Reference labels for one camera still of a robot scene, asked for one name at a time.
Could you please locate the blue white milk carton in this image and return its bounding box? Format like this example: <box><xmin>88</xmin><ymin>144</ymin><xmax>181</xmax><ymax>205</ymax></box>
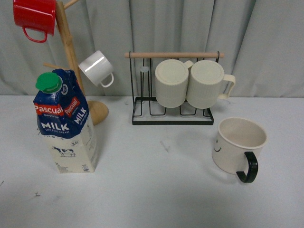
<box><xmin>33</xmin><ymin>69</ymin><xmax>98</xmax><ymax>173</ymax></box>

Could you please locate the cream mug black handle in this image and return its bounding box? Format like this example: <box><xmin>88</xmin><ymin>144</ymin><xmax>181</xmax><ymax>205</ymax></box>
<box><xmin>212</xmin><ymin>117</ymin><xmax>268</xmax><ymax>183</ymax></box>

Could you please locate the left cream ribbed mug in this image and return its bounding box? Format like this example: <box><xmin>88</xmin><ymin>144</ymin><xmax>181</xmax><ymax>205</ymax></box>
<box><xmin>155</xmin><ymin>59</ymin><xmax>194</xmax><ymax>108</ymax></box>

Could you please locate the cream ribbed mug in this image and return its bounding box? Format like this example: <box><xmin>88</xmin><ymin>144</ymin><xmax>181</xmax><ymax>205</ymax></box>
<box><xmin>155</xmin><ymin>59</ymin><xmax>194</xmax><ymax>108</ymax></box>
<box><xmin>186</xmin><ymin>60</ymin><xmax>236</xmax><ymax>109</ymax></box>

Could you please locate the wooden mug tree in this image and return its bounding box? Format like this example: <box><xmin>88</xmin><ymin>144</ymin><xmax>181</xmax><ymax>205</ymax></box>
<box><xmin>43</xmin><ymin>0</ymin><xmax>109</xmax><ymax>126</ymax></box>

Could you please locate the right cream ribbed mug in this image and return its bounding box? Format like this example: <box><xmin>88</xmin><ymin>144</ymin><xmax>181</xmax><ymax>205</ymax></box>
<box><xmin>186</xmin><ymin>60</ymin><xmax>236</xmax><ymax>109</ymax></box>

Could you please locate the white enamel mug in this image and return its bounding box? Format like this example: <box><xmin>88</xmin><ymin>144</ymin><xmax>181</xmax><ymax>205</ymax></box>
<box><xmin>78</xmin><ymin>50</ymin><xmax>114</xmax><ymax>88</ymax></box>

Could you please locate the red enamel mug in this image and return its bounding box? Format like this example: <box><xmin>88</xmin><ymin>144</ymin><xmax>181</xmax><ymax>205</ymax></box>
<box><xmin>13</xmin><ymin>0</ymin><xmax>56</xmax><ymax>43</ymax></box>

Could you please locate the black wire cup rack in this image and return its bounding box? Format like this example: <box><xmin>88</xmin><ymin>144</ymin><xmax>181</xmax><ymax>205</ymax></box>
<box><xmin>124</xmin><ymin>51</ymin><xmax>224</xmax><ymax>125</ymax></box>

